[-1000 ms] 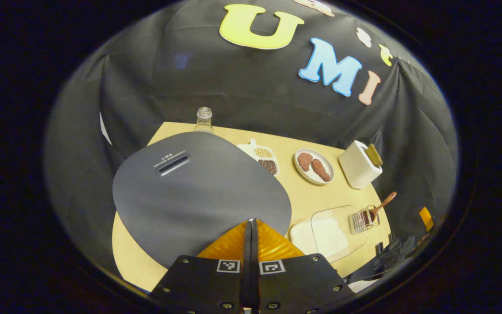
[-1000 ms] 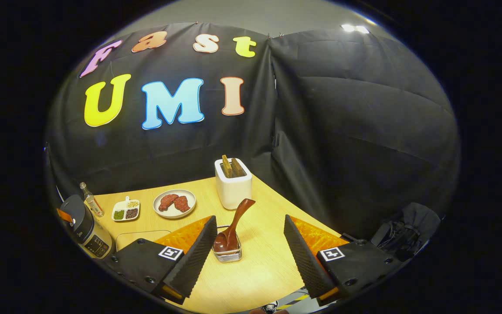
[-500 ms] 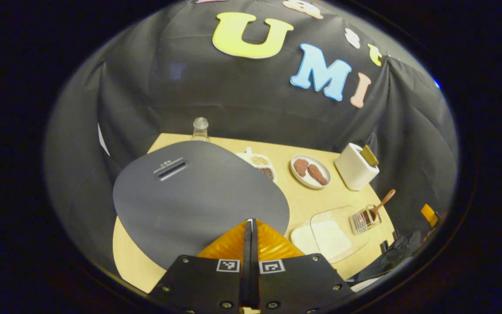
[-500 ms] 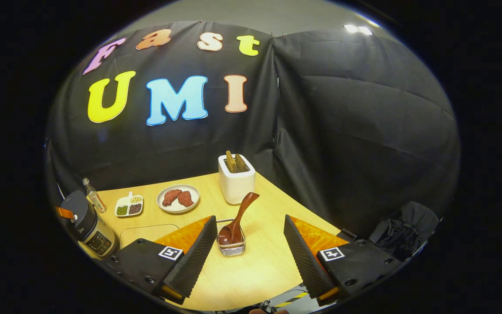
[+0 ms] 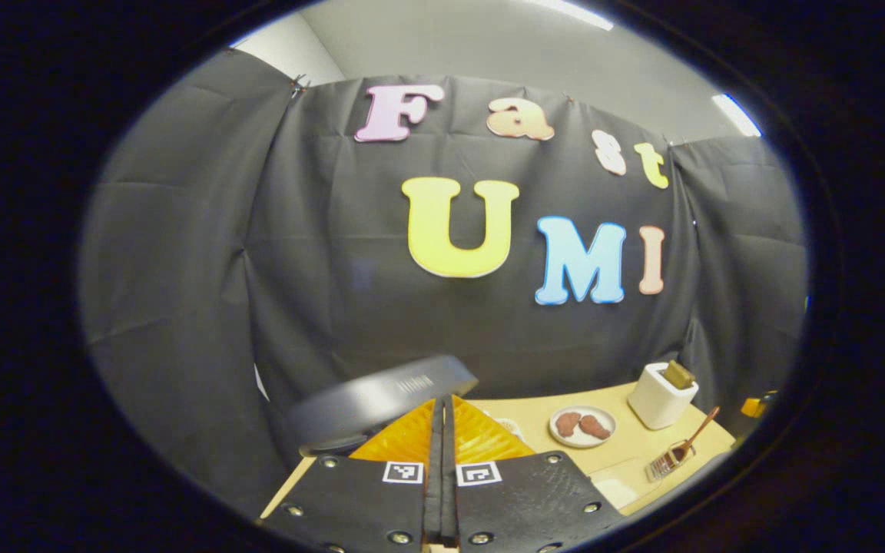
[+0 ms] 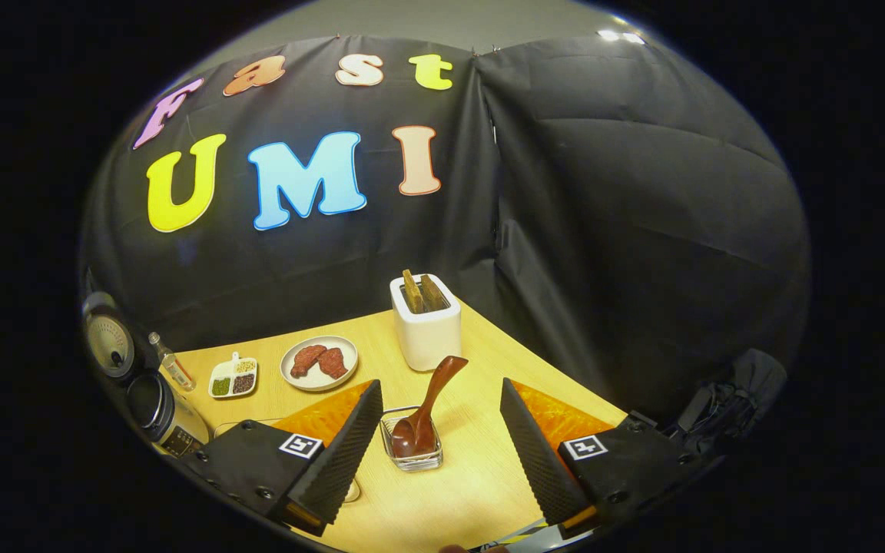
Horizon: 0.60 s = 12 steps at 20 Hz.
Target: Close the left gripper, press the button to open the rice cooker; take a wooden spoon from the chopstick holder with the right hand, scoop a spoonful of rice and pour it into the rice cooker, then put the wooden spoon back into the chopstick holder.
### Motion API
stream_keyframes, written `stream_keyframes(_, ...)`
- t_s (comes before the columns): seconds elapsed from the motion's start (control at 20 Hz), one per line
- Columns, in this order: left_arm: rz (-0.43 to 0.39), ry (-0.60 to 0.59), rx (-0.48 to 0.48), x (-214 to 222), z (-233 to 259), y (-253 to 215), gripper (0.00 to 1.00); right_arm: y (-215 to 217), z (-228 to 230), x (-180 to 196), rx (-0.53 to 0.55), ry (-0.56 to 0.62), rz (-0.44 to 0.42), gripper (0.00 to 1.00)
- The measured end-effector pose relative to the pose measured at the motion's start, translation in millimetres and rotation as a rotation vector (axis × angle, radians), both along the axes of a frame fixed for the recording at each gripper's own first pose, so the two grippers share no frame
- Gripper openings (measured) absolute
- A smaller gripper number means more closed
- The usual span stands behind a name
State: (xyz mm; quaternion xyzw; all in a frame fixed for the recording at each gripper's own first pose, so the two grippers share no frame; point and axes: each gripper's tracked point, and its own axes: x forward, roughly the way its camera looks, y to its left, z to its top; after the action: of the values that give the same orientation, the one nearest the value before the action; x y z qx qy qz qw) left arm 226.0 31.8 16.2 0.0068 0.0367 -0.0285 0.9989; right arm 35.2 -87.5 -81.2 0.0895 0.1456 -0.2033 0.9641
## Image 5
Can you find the black backdrop cloth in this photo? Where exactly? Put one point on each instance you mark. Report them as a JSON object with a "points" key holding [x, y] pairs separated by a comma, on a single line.
{"points": [[204, 253]]}

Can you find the brown bread slice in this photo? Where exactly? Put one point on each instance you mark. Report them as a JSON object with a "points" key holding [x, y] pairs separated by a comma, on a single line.
{"points": [[678, 375]]}

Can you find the clear chopstick holder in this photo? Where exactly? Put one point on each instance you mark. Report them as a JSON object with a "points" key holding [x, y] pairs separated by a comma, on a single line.
{"points": [[665, 465]]}

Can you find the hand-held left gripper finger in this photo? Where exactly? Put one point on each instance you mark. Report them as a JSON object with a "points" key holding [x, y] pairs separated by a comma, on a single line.
{"points": [[450, 499], [435, 499]]}

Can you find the dark grey rice cooker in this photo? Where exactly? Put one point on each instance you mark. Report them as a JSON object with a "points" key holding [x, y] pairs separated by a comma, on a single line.
{"points": [[381, 395]]}

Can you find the brown wooden spoon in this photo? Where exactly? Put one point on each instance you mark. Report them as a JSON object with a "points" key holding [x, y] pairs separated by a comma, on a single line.
{"points": [[692, 442]]}

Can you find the ceiling light panel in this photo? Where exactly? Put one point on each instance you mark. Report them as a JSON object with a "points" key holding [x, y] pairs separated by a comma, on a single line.
{"points": [[736, 115]]}

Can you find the clear plastic container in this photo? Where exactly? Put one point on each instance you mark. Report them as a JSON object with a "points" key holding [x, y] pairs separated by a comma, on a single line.
{"points": [[619, 484]]}

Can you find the round white plate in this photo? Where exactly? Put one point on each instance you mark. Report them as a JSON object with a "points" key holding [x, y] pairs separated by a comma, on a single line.
{"points": [[582, 441]]}

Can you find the white toaster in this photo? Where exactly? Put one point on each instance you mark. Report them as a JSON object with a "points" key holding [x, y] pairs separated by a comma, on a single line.
{"points": [[657, 403]]}

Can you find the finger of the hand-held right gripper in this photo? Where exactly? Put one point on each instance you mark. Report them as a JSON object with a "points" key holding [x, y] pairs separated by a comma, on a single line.
{"points": [[759, 405]]}

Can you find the red-brown meat piece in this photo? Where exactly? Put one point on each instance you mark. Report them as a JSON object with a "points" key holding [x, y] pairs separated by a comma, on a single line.
{"points": [[567, 423], [596, 427]]}

